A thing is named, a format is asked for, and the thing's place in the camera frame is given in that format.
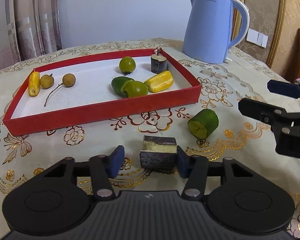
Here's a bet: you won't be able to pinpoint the dark sugarcane piece cut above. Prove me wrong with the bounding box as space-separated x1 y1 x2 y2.
140 135 177 170

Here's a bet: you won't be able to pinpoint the green cucumber piece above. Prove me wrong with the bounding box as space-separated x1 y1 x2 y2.
187 109 219 140
111 76 134 98

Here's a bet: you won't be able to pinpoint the embroidered cream tablecloth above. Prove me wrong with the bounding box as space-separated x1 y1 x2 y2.
0 37 300 240

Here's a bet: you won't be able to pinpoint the red shallow tray box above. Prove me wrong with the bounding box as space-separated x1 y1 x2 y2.
2 48 202 137

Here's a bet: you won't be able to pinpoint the green round fruit near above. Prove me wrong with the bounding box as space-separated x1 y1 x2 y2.
121 81 148 98

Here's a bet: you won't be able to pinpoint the green round fruit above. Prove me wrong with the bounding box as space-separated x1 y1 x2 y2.
119 56 136 75
121 81 148 98

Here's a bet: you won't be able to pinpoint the green cucumber piece in tray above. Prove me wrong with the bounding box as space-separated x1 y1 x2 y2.
111 76 134 98

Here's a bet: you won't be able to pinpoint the yellow fruit piece large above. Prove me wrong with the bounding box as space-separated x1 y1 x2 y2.
144 70 174 93

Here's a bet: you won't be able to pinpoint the blue electric kettle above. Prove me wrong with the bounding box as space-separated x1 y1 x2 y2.
183 0 250 64

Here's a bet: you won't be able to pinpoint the brown longan with stem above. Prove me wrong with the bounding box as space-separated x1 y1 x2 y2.
44 73 76 107

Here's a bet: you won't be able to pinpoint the brown longan fruit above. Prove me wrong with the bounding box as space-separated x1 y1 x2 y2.
40 74 54 89

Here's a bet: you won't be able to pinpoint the green round fruit far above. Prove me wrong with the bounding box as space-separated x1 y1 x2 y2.
119 56 136 75

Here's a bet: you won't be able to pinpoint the dark sugarcane stump piece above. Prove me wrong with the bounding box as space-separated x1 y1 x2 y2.
151 48 167 74

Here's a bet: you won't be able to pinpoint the yellow fruit piece small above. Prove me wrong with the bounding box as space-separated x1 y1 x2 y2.
28 72 41 97

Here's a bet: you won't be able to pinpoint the beige floral curtain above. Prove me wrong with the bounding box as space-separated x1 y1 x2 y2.
0 0 62 69

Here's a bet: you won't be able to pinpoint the white wall switches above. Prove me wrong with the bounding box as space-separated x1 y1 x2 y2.
246 29 268 48

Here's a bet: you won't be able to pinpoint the gold framed wall panel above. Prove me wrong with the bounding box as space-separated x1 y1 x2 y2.
237 0 300 67

